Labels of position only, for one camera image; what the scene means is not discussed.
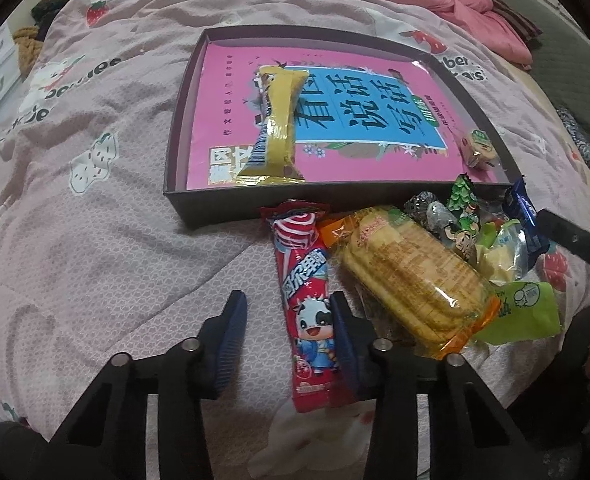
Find pile of dark clothes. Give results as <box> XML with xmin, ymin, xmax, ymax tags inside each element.
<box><xmin>30</xmin><ymin>0</ymin><xmax>76</xmax><ymax>28</ymax></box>

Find green cartoon snack packet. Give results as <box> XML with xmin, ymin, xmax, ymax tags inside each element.
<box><xmin>442</xmin><ymin>174</ymin><xmax>480</xmax><ymax>261</ymax></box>

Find small cube candy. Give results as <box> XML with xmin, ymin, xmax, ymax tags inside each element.
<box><xmin>457</xmin><ymin>127</ymin><xmax>498</xmax><ymax>168</ymax></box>

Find orange cracker packet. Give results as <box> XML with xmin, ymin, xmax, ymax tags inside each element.
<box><xmin>320</xmin><ymin>205</ymin><xmax>500</xmax><ymax>361</ymax></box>

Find light green snack packet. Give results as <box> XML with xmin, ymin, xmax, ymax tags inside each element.
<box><xmin>475</xmin><ymin>280</ymin><xmax>563</xmax><ymax>346</ymax></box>

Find yellow snack bar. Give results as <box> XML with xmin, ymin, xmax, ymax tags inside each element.
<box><xmin>235</xmin><ymin>62</ymin><xmax>310</xmax><ymax>186</ymax></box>

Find brown plush toy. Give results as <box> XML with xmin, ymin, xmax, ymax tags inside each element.
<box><xmin>12</xmin><ymin>25</ymin><xmax>43</xmax><ymax>73</ymax></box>

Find blue patterned cloth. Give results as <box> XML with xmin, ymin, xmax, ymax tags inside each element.
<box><xmin>557</xmin><ymin>107</ymin><xmax>590</xmax><ymax>186</ymax></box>

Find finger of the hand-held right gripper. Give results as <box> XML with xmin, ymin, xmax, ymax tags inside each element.
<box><xmin>537</xmin><ymin>207</ymin><xmax>590</xmax><ymax>281</ymax></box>

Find blue snack packet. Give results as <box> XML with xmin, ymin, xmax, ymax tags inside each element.
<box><xmin>502</xmin><ymin>177</ymin><xmax>548</xmax><ymax>256</ymax></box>

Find strawberry print blanket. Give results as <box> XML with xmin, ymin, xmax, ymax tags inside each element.
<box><xmin>0</xmin><ymin>0</ymin><xmax>590</xmax><ymax>480</ymax></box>

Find grey quilted headboard cushion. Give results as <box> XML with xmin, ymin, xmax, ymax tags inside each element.
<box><xmin>457</xmin><ymin>0</ymin><xmax>590</xmax><ymax>103</ymax></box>

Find beige bed sheet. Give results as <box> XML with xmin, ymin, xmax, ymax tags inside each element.
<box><xmin>495</xmin><ymin>35</ymin><xmax>590</xmax><ymax>126</ymax></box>

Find dark striped pillow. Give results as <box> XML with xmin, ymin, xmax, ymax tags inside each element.
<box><xmin>490</xmin><ymin>0</ymin><xmax>543</xmax><ymax>51</ymax></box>

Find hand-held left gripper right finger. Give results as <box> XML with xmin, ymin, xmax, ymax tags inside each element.
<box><xmin>329</xmin><ymin>291</ymin><xmax>542</xmax><ymax>480</ymax></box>

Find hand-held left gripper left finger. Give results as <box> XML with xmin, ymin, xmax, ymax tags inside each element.
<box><xmin>44</xmin><ymin>290</ymin><xmax>250</xmax><ymax>480</ymax></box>

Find yellow-green pastry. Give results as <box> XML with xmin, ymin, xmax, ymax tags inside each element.
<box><xmin>475</xmin><ymin>220</ymin><xmax>533</xmax><ymax>286</ymax></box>

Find red cartoon cow snack packet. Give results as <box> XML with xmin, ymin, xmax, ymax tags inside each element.
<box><xmin>260</xmin><ymin>199</ymin><xmax>348</xmax><ymax>413</ymax></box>

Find pink quilt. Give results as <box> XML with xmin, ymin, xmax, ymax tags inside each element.
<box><xmin>110</xmin><ymin>0</ymin><xmax>533</xmax><ymax>71</ymax></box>

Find dark shallow cardboard box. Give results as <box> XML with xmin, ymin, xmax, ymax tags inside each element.
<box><xmin>162</xmin><ymin>25</ymin><xmax>526</xmax><ymax>233</ymax></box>

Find pink picture book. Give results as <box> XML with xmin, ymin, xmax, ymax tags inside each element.
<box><xmin>185</xmin><ymin>42</ymin><xmax>498</xmax><ymax>188</ymax></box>

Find clear wrapped small candy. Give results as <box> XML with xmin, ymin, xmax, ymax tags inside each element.
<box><xmin>404</xmin><ymin>190</ymin><xmax>458</xmax><ymax>238</ymax></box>

